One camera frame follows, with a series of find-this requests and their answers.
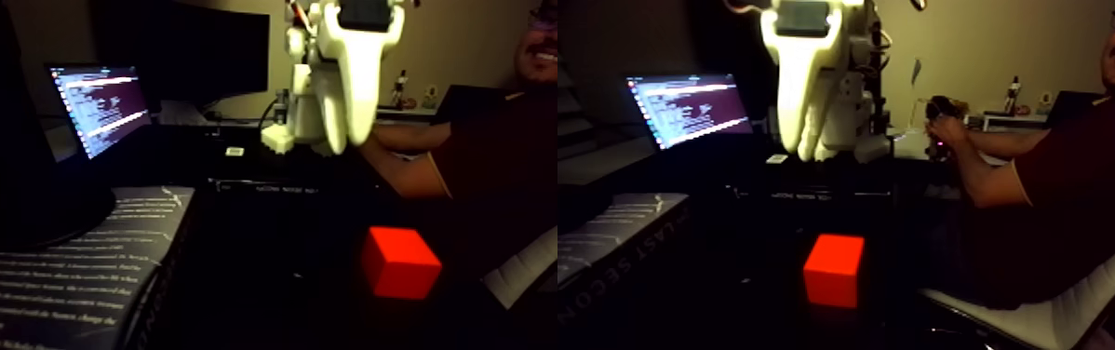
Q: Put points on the red cube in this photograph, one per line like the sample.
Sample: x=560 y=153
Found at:
x=401 y=264

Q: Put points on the dark leader arm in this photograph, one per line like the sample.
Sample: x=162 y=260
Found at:
x=934 y=107

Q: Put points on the person's hand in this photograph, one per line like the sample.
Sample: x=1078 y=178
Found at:
x=948 y=135

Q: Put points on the small slim bottle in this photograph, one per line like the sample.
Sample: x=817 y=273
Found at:
x=401 y=88

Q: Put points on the black box white lettering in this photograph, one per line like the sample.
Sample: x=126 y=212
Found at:
x=274 y=184

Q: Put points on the small white tag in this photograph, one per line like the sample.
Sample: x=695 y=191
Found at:
x=234 y=152

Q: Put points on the black flat computer monitor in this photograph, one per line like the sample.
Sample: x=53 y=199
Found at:
x=186 y=49

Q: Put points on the open laptop lit screen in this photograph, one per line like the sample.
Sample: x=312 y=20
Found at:
x=103 y=107

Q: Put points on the dark book white text cover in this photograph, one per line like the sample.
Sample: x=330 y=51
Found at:
x=49 y=283

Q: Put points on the white chair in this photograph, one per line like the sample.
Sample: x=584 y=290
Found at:
x=1056 y=318

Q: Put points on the person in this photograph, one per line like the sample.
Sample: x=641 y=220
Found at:
x=1105 y=176

